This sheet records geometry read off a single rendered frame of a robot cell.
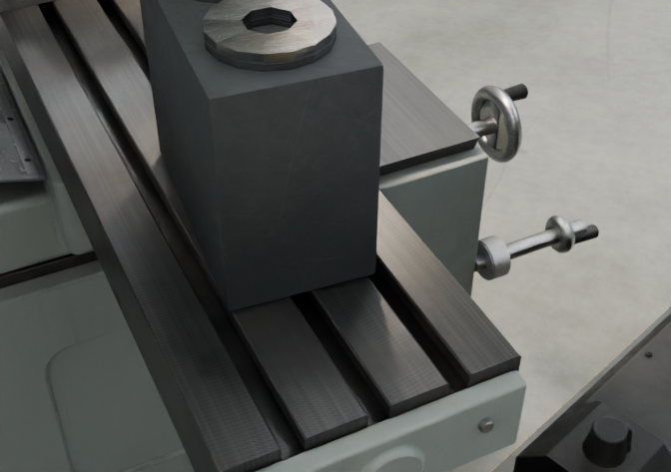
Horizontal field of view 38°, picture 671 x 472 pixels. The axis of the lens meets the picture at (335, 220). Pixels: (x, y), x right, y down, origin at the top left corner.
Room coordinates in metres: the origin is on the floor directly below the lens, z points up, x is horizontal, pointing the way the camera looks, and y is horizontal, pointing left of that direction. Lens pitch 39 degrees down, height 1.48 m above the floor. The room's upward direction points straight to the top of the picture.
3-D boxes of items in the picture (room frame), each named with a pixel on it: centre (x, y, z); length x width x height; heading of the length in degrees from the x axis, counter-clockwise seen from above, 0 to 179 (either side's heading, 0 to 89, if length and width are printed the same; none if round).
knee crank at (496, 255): (1.09, -0.29, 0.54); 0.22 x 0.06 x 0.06; 116
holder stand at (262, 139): (0.64, 0.06, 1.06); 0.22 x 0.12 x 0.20; 21
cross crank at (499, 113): (1.20, -0.20, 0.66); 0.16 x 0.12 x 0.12; 116
